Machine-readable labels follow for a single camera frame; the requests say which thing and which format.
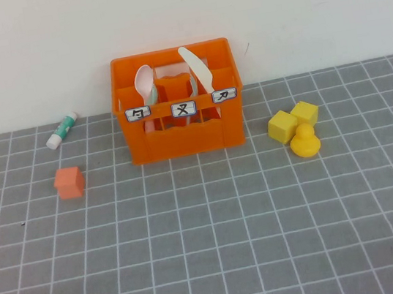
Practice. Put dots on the grey plastic fork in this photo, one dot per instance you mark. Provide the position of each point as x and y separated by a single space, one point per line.
193 85

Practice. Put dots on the orange plastic cutlery holder crate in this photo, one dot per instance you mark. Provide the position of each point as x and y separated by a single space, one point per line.
181 142

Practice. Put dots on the light green plastic spoon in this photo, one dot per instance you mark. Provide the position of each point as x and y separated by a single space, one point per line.
154 96

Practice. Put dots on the white plastic knife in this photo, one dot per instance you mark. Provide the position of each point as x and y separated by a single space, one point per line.
197 69

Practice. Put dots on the pale pink plastic spoon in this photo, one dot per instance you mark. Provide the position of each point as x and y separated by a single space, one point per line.
144 81

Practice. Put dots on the yellow foam cube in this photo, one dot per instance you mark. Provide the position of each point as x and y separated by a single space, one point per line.
282 126
306 111

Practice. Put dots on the yellow rubber duck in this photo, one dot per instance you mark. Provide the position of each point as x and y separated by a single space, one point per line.
305 145

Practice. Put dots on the orange foam block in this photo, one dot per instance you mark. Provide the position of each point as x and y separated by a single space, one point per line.
69 182

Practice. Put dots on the white green glue stick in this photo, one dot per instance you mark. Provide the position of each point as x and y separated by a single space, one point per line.
62 130

